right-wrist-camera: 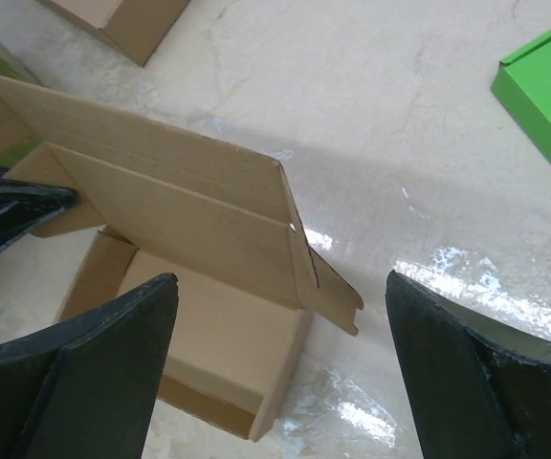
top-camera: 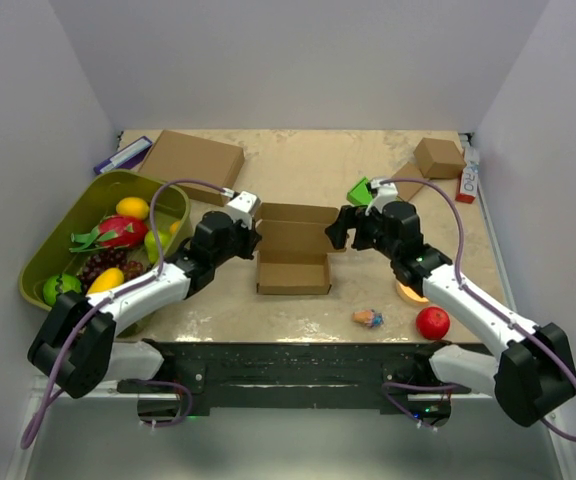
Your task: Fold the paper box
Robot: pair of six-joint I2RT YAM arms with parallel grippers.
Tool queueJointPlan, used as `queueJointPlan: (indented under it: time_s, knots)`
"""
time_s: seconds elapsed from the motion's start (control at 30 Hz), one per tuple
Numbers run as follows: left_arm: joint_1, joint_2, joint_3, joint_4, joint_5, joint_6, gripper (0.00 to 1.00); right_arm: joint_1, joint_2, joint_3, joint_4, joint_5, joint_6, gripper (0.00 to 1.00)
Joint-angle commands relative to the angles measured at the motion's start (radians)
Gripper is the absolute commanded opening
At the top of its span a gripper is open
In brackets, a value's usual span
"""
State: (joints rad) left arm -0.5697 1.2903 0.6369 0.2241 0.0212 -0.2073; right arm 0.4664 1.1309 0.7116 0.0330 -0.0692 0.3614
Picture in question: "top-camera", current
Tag flat small cardboard box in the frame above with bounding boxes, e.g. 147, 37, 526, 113
392, 162, 427, 202

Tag purple cable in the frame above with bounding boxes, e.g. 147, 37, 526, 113
372, 177, 576, 444
20, 178, 234, 450

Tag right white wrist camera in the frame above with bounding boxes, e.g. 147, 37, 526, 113
366, 177, 398, 215

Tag small cardboard cube box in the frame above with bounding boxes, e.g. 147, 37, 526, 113
413, 137, 466, 179

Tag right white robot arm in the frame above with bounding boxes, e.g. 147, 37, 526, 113
325, 201, 576, 427

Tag red dragon fruit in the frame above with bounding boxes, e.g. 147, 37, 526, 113
69, 215, 149, 253

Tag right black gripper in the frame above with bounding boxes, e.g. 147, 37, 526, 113
325, 205, 399, 260

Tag small colourful toy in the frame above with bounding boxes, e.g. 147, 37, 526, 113
352, 309, 383, 328

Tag green round fruit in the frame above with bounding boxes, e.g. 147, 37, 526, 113
42, 273, 82, 306

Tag red apple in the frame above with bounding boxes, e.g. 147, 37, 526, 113
415, 306, 451, 340

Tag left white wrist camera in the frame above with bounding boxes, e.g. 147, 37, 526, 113
224, 191, 261, 229

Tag dark purple grapes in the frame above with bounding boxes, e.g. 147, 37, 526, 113
77, 249, 145, 289

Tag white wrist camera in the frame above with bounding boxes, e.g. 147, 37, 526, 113
366, 177, 398, 215
224, 191, 261, 229

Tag red white box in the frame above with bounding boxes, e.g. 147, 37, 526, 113
455, 146, 480, 204

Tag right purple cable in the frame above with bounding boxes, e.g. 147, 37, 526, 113
372, 177, 576, 444

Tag large flat cardboard box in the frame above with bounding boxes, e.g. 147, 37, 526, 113
138, 130, 245, 189

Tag yellow lemon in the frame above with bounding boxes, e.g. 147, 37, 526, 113
115, 196, 150, 220

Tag green flat box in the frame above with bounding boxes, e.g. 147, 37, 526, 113
346, 177, 372, 206

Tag brown cardboard box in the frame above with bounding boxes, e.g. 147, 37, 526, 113
256, 202, 339, 296

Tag purple white box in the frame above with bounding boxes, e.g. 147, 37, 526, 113
93, 136, 154, 175

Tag black base frame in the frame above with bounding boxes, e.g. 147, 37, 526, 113
118, 342, 450, 416

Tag green pear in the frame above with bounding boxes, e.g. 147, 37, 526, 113
144, 230, 171, 265

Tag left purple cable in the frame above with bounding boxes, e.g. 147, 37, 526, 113
20, 178, 234, 450

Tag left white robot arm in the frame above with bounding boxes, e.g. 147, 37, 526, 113
27, 207, 261, 399

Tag yellow mango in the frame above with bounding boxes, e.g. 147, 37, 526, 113
87, 267, 124, 295

